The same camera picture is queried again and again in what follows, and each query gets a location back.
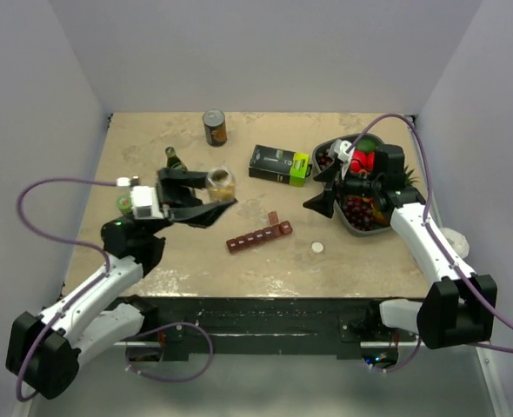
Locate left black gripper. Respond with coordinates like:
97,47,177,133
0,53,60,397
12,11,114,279
143,166,238,236

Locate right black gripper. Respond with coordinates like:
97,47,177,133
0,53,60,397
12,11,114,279
303,160,382,219

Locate clear pill jar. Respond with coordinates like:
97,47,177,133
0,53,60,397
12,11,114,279
206,167,236,202

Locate clear jar lid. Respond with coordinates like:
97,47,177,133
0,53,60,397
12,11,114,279
310,242,324,255

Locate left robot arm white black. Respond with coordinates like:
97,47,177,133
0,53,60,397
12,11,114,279
5,168,237,402

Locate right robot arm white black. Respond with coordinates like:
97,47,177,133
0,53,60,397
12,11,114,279
304,139,497,349

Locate dark red grapes bunch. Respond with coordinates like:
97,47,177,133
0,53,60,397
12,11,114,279
336,171,389,232

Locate red apple left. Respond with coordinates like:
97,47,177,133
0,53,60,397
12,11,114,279
350,150,375,173

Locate green glass bottle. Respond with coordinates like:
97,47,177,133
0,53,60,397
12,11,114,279
165,146,188,171

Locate grey fruit tray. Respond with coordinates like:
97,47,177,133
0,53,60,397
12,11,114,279
311,132,423,238

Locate black green product box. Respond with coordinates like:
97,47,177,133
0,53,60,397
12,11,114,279
248,145,312,187

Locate green lime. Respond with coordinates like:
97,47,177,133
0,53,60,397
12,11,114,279
356,136,377,155

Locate orange labelled tin can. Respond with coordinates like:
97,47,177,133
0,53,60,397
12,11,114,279
202,109,227,147

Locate small green lidded jar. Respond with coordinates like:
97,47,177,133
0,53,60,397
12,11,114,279
116,195,132,215

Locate small pineapple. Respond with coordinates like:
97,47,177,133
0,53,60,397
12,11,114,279
403,165,418,187

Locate white paper cup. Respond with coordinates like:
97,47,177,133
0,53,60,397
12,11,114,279
440,227,470,259

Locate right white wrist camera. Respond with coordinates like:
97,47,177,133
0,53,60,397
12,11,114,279
327,139,356,166

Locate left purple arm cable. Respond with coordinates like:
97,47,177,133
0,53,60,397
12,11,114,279
15,176,121,401

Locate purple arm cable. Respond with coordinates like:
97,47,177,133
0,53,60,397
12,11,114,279
345,113,513,358
15,176,121,401

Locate black mounting base plate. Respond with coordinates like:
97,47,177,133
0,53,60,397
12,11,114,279
109,295,415,361

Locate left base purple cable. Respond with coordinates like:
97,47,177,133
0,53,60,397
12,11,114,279
123,321,215,383

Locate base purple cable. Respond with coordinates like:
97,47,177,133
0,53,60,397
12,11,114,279
123,321,215,383
367,336,423,374

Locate aluminium frame rail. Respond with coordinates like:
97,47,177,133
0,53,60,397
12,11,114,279
114,341,497,350

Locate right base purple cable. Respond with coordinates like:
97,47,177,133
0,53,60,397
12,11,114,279
367,336,423,374

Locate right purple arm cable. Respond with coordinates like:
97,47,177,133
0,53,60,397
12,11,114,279
345,113,513,358

